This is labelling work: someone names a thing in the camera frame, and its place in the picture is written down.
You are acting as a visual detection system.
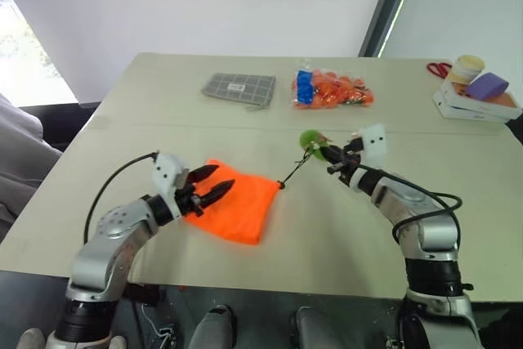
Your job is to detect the yellow and white tape stack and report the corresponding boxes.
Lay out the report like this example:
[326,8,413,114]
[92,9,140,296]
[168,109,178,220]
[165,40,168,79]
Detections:
[447,54,486,85]

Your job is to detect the dark rounded object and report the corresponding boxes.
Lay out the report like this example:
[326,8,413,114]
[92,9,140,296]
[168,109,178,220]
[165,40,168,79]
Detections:
[504,111,523,154]

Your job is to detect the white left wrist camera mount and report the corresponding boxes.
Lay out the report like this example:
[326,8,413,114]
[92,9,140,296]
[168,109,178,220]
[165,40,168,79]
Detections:
[151,152,191,219]

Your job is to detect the blue packet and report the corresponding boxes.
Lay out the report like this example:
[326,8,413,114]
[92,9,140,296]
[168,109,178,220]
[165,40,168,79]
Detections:
[297,69,314,105]

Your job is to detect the red scissors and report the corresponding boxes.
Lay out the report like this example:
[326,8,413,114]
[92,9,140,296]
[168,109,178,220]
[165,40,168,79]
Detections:
[427,61,454,79]

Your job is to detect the black low cabinet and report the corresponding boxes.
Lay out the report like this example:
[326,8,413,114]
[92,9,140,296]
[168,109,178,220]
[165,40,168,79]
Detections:
[18,101,101,152]

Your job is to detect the black pouch drawstring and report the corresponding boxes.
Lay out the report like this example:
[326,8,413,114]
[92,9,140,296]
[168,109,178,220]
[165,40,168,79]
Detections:
[277,151,312,190]

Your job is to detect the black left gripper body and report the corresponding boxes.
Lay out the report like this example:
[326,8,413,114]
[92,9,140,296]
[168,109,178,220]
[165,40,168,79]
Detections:
[174,172,206,217]

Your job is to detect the thin white wire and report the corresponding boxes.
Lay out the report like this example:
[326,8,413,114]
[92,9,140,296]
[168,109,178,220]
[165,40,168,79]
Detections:
[141,310,177,349]

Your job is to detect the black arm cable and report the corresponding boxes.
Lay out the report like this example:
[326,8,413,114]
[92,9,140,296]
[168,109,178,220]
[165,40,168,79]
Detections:
[355,163,465,244]
[83,151,160,246]

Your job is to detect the grey checked flat pouch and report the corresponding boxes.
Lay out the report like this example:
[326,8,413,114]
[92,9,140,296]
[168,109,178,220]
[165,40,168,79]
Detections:
[199,73,278,112]

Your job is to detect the grey fabric sofa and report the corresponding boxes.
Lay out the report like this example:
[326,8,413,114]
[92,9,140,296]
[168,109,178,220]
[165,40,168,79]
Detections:
[0,91,63,244]

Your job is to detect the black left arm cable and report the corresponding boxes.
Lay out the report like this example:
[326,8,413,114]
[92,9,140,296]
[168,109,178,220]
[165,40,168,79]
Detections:
[83,151,160,246]

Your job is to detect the white box with orange lid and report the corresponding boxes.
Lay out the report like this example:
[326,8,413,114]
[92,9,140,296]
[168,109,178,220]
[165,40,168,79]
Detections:
[437,78,523,116]

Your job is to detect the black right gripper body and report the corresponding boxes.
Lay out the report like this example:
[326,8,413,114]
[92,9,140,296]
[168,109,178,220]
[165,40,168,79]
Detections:
[341,138,365,186]

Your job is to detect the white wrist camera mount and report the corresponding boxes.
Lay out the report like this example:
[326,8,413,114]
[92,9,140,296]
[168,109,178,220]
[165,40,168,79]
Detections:
[151,152,191,219]
[359,123,388,170]

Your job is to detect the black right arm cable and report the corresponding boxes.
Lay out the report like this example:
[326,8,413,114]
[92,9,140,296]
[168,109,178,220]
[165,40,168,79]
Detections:
[355,163,465,244]

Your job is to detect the orange fabric pouch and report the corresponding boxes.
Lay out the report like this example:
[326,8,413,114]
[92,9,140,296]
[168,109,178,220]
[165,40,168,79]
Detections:
[181,159,285,247]

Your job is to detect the purple block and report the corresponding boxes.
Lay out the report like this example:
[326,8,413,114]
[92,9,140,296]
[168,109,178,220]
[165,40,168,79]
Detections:
[465,72,510,101]

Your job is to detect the clear bag of orange items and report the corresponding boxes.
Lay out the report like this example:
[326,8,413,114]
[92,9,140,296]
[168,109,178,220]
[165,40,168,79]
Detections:
[290,60,376,111]

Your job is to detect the grey rounded shape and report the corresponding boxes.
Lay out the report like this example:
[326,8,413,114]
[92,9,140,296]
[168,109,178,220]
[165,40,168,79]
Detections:
[190,303,239,349]
[288,306,334,349]

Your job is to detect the white flat box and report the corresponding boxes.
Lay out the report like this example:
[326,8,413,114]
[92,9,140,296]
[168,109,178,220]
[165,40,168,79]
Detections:
[431,93,523,123]

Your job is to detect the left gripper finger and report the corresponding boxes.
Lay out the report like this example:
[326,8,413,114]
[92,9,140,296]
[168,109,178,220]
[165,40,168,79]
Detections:
[197,178,237,208]
[187,164,221,182]

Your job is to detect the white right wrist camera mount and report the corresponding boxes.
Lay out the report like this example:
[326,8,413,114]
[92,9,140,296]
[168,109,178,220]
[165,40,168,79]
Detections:
[359,123,388,170]

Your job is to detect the dark window frame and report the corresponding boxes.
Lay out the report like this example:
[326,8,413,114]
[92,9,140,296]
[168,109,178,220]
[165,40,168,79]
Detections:
[358,0,422,58]

